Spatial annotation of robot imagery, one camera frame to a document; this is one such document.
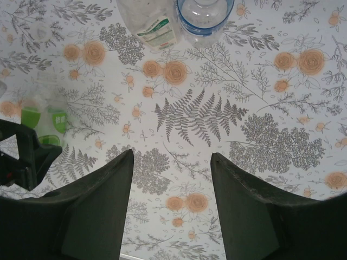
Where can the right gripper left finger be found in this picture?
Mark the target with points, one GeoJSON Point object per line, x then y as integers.
{"type": "Point", "coordinates": [76, 222]}

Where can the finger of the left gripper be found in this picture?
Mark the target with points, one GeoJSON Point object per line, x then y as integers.
{"type": "Point", "coordinates": [40, 162]}

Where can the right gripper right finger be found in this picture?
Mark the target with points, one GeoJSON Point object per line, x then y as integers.
{"type": "Point", "coordinates": [257, 222]}

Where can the clear bottle green label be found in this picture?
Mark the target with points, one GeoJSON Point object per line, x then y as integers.
{"type": "Point", "coordinates": [55, 116]}

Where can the square bottle white green label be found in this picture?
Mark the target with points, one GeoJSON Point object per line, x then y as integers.
{"type": "Point", "coordinates": [151, 27]}

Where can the clear bottle blue label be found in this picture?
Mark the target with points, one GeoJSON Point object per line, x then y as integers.
{"type": "Point", "coordinates": [203, 24]}

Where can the translucent bottle cap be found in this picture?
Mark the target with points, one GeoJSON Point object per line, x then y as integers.
{"type": "Point", "coordinates": [40, 32]}

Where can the floral patterned tablecloth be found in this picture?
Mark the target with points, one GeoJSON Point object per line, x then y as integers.
{"type": "Point", "coordinates": [189, 108]}

